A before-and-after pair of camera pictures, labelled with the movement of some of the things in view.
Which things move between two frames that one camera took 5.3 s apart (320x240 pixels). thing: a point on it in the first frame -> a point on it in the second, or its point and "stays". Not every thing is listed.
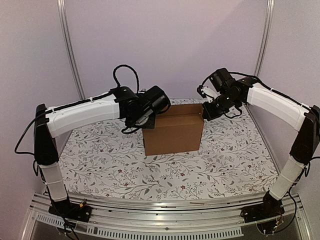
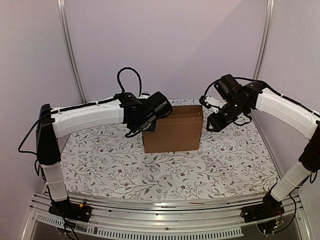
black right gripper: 210,111 -> 221,120
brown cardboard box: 178,128 stays
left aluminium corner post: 61,7 stays
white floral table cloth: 108,161 stays
